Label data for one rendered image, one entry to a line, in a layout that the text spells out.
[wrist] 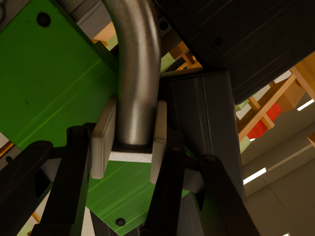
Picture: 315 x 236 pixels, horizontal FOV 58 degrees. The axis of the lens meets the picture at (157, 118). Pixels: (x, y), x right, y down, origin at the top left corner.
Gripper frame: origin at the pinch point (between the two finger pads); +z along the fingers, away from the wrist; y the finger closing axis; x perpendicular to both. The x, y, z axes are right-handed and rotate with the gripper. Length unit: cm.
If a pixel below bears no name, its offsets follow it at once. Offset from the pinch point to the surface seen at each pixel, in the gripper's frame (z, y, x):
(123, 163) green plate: 4.3, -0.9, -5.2
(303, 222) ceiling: 394, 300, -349
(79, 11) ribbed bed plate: 6.4, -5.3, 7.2
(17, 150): 16.4, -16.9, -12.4
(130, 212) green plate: 4.3, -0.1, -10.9
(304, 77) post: 72, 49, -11
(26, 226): 422, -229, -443
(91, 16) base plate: 61, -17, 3
